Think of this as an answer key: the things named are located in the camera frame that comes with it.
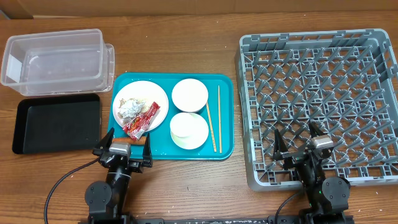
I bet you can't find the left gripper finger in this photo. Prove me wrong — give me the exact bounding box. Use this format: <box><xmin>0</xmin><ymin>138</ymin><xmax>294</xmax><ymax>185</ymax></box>
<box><xmin>142</xmin><ymin>134</ymin><xmax>153</xmax><ymax>167</ymax></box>
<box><xmin>92</xmin><ymin>128</ymin><xmax>114</xmax><ymax>156</ymax></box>

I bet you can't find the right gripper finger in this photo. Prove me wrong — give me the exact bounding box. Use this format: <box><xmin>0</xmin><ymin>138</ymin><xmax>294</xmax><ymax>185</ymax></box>
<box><xmin>273</xmin><ymin>129</ymin><xmax>288</xmax><ymax>161</ymax></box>
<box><xmin>308</xmin><ymin>121</ymin><xmax>325</xmax><ymax>138</ymax></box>

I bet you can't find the red snack wrapper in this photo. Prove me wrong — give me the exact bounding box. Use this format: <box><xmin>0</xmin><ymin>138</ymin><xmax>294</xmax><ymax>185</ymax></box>
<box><xmin>123</xmin><ymin>102</ymin><xmax>160</xmax><ymax>141</ymax></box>

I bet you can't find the aluminium foil ball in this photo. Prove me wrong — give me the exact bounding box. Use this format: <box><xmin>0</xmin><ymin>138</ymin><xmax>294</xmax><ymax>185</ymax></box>
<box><xmin>118</xmin><ymin>98</ymin><xmax>146</xmax><ymax>124</ymax></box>

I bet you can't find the white bowl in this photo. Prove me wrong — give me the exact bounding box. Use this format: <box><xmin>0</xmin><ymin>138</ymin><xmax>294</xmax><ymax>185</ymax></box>
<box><xmin>170</xmin><ymin>113</ymin><xmax>209</xmax><ymax>150</ymax></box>

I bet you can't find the white round plate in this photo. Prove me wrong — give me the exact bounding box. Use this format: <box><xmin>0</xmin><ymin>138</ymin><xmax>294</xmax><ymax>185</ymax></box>
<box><xmin>112</xmin><ymin>80</ymin><xmax>169</xmax><ymax>131</ymax></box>

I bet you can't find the pink bowl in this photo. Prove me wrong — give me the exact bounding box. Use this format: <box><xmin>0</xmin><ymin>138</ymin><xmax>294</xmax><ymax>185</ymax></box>
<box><xmin>172</xmin><ymin>78</ymin><xmax>209</xmax><ymax>113</ymax></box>

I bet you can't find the white paper cup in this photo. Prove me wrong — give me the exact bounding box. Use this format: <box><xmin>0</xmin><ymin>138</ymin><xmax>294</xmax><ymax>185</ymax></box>
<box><xmin>170</xmin><ymin>113</ymin><xmax>195</xmax><ymax>138</ymax></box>

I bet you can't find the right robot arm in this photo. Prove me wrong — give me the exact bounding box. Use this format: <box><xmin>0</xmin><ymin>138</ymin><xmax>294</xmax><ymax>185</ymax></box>
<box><xmin>273</xmin><ymin>122</ymin><xmax>354</xmax><ymax>224</ymax></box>

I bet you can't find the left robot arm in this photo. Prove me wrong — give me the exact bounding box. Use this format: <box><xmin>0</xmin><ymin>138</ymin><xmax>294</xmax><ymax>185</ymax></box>
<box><xmin>85</xmin><ymin>128</ymin><xmax>153</xmax><ymax>224</ymax></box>

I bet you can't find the grey dishwasher rack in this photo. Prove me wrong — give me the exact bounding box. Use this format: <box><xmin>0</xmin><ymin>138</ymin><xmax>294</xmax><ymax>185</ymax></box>
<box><xmin>236</xmin><ymin>29</ymin><xmax>397</xmax><ymax>191</ymax></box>

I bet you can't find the orange carrot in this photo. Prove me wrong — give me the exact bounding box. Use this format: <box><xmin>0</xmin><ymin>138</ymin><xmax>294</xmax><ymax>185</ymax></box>
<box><xmin>113</xmin><ymin>136</ymin><xmax>147</xmax><ymax>146</ymax></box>

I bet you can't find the black tray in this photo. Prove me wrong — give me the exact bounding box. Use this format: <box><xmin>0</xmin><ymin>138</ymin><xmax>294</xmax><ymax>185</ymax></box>
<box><xmin>12</xmin><ymin>93</ymin><xmax>102</xmax><ymax>154</ymax></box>

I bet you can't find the teal serving tray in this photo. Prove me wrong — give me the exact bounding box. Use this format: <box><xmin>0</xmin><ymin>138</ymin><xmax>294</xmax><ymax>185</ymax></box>
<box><xmin>108</xmin><ymin>72</ymin><xmax>234</xmax><ymax>161</ymax></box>

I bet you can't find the clear plastic bin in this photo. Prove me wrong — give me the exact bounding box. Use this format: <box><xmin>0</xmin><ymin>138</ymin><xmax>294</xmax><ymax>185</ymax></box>
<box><xmin>1</xmin><ymin>29</ymin><xmax>115</xmax><ymax>96</ymax></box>

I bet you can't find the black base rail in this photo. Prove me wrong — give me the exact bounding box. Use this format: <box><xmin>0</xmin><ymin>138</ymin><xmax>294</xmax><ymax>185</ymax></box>
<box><xmin>77</xmin><ymin>214</ymin><xmax>355</xmax><ymax>224</ymax></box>

